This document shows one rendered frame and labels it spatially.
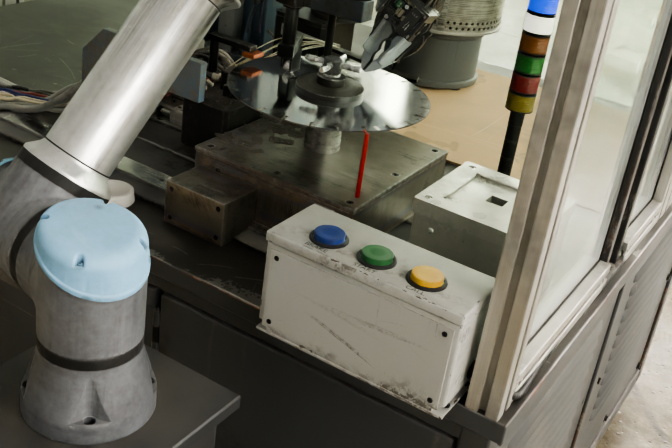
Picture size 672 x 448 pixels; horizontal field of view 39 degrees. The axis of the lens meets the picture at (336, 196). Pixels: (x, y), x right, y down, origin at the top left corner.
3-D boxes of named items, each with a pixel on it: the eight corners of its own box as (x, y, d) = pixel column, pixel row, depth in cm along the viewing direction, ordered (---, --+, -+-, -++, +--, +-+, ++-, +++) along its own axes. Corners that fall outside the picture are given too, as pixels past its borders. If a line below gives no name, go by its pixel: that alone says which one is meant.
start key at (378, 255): (397, 266, 118) (399, 252, 117) (381, 278, 115) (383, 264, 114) (369, 254, 120) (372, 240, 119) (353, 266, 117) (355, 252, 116)
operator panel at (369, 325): (478, 379, 123) (502, 280, 116) (440, 421, 114) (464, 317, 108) (300, 296, 135) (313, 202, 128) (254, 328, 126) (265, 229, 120)
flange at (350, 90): (361, 82, 159) (364, 68, 158) (365, 106, 149) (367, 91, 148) (295, 74, 158) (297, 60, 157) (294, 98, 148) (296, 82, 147)
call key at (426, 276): (447, 287, 115) (450, 273, 114) (432, 300, 112) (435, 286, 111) (418, 275, 117) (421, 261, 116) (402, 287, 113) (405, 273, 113)
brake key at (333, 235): (349, 245, 121) (351, 232, 120) (332, 257, 118) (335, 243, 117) (323, 234, 123) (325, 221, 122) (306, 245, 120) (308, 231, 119)
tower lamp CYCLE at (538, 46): (550, 52, 149) (555, 34, 147) (540, 58, 145) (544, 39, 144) (524, 44, 151) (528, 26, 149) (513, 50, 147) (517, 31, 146)
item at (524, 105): (536, 109, 153) (541, 92, 152) (526, 116, 149) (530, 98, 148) (511, 101, 155) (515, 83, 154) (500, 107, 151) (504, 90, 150)
